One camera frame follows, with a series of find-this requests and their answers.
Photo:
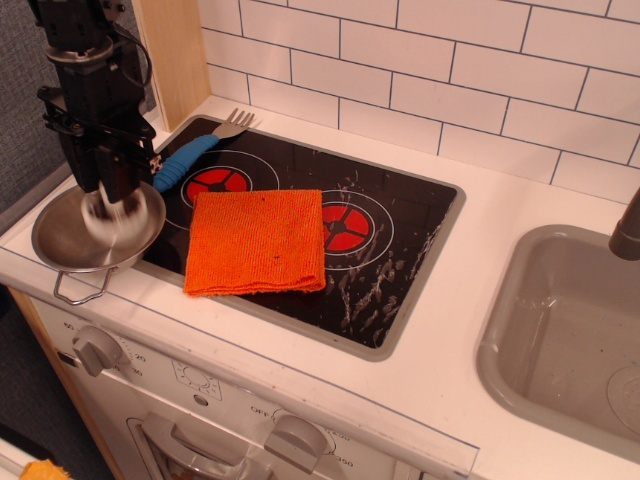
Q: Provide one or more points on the grey faucet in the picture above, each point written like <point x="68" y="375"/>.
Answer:
<point x="625" y="239"/>

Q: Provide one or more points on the grey timer knob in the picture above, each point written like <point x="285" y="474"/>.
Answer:
<point x="96" y="350"/>

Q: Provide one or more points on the yellow cloth at corner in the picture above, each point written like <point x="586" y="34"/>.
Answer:
<point x="43" y="470"/>

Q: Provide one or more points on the orange cloth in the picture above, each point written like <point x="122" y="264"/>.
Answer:
<point x="256" y="242"/>

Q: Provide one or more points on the grey oven knob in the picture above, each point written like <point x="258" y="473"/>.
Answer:
<point x="297" y="442"/>

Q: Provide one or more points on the toy oven door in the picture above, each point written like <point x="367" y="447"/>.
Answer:
<point x="189" y="448"/>

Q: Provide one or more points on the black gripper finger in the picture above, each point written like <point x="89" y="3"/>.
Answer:
<point x="120" y="167"/>
<point x="80" y="155"/>

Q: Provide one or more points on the grey toy sink basin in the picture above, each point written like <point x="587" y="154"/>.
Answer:
<point x="561" y="346"/>

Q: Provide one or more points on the black toy stove top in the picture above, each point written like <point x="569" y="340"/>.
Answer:
<point x="383" y="232"/>

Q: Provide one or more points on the steel pot with handles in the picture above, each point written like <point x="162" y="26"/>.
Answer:
<point x="84" y="233"/>

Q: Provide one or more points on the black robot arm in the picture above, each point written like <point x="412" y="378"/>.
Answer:
<point x="79" y="26"/>

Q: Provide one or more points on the blue handled metal fork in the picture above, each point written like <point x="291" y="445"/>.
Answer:
<point x="178" y="164"/>

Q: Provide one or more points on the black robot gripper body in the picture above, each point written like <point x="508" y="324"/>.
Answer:
<point x="98" y="98"/>

